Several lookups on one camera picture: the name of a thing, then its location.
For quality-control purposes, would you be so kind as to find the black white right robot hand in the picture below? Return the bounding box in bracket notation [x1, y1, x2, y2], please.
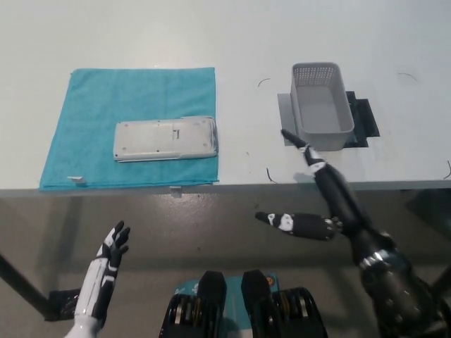
[254, 129, 395, 265]

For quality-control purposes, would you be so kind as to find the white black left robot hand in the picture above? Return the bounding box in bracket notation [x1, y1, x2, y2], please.
[73, 220, 131, 318]

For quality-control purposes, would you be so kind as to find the grey calculator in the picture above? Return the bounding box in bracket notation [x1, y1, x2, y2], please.
[112, 117, 220, 163]

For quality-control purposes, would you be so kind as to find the black floor foot plate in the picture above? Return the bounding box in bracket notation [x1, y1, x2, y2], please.
[44, 289, 81, 322]

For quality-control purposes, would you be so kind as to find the black table leg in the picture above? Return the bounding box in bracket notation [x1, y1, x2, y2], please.
[0, 251, 54, 314]

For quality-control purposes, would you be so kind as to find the dark grey mat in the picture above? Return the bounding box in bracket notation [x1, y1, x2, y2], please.
[344, 90, 381, 148]

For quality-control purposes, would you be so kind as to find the small grey perforated basket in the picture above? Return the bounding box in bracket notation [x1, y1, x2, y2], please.
[290, 62, 356, 151]

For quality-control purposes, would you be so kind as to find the teal microfibre cloth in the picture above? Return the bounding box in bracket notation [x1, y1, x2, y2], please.
[37, 66, 220, 192]

